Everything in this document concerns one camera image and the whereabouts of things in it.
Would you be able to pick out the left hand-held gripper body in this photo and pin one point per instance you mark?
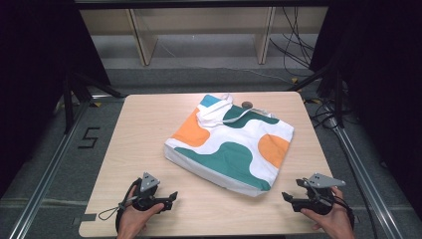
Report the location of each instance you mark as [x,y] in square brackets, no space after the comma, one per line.
[147,186]

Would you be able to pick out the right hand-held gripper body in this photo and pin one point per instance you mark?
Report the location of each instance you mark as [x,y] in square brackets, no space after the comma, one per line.
[323,181]

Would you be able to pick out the white tote bag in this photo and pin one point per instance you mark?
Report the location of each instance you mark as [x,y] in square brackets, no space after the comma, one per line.
[232,146]

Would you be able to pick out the person's left hand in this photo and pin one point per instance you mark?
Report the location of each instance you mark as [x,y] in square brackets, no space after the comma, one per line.
[132,222]

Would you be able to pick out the person's right hand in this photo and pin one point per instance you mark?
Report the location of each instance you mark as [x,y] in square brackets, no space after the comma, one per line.
[335,222]

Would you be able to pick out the yellow tape piece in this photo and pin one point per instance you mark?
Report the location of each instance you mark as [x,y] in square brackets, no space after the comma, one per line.
[97,104]
[295,80]
[315,101]

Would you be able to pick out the black metal stand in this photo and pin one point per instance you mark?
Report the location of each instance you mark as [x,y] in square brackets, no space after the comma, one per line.
[337,96]
[68,106]

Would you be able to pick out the round grey table grommet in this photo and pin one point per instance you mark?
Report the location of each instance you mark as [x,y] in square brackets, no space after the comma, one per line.
[247,104]

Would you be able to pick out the black curtain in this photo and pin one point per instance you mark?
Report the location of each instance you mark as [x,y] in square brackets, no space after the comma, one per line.
[33,66]
[381,83]

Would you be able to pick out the light wooden shelf unit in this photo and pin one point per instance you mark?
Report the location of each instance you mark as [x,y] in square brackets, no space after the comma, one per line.
[146,40]

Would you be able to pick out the black overhead frame bar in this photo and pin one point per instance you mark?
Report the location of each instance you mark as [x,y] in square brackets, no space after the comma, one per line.
[199,3]

